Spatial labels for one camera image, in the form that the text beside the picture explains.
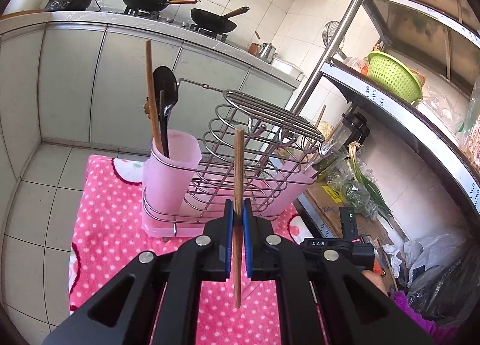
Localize pink plastic drip tray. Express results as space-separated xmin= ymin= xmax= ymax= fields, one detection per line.
xmin=140 ymin=186 xmax=297 ymax=239

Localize black frying pan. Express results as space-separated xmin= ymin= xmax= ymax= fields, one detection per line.
xmin=190 ymin=6 xmax=250 ymax=34

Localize wire utensil rack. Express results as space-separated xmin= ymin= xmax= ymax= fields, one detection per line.
xmin=141 ymin=77 xmax=337 ymax=237

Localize left pink utensil cup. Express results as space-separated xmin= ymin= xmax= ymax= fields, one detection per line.
xmin=142 ymin=130 xmax=202 ymax=213

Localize cardboard sheet on shelf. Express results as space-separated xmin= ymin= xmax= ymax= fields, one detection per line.
xmin=294 ymin=182 xmax=408 ymax=247

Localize metal storage shelf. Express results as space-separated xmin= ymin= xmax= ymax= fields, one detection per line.
xmin=293 ymin=0 xmax=479 ymax=235

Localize black blender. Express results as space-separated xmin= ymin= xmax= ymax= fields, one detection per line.
xmin=330 ymin=112 xmax=370 ymax=153

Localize black spoon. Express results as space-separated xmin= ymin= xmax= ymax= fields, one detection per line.
xmin=153 ymin=65 xmax=179 ymax=158

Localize grey kitchen cabinets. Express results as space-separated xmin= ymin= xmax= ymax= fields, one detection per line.
xmin=1 ymin=12 xmax=299 ymax=179

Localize person right hand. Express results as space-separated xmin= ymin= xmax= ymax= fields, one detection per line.
xmin=362 ymin=269 xmax=388 ymax=296

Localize green onions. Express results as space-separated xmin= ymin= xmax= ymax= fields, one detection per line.
xmin=348 ymin=142 xmax=393 ymax=224

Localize pink polka dot blanket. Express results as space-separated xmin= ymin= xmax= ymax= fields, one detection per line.
xmin=68 ymin=153 xmax=313 ymax=345

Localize steel kettle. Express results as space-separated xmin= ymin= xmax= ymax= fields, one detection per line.
xmin=257 ymin=43 xmax=277 ymax=64

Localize green plastic colander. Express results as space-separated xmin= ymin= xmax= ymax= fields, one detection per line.
xmin=367 ymin=51 xmax=422 ymax=104

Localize gas stove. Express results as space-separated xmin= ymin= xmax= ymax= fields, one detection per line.
xmin=107 ymin=9 xmax=239 ymax=45

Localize black cooker with basket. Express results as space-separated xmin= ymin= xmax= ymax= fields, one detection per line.
xmin=44 ymin=0 xmax=92 ymax=12

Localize wooden chopstick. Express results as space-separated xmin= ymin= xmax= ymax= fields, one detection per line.
xmin=145 ymin=40 xmax=163 ymax=154
xmin=304 ymin=104 xmax=326 ymax=180
xmin=232 ymin=128 xmax=244 ymax=309

